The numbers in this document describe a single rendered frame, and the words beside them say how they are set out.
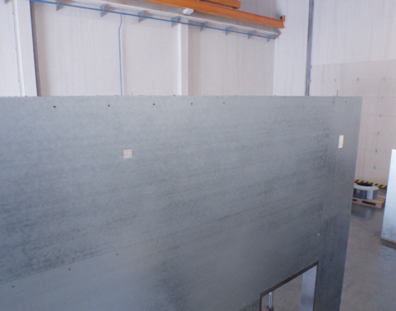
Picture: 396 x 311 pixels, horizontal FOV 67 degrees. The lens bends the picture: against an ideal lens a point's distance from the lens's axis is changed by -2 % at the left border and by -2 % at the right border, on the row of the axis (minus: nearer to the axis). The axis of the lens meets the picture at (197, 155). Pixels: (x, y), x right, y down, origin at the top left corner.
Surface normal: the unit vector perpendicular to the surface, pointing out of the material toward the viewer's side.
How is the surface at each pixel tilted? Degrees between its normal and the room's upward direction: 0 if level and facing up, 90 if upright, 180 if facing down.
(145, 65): 90
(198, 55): 90
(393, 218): 90
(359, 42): 90
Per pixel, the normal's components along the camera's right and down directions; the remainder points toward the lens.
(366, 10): -0.80, 0.11
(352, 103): 0.60, 0.15
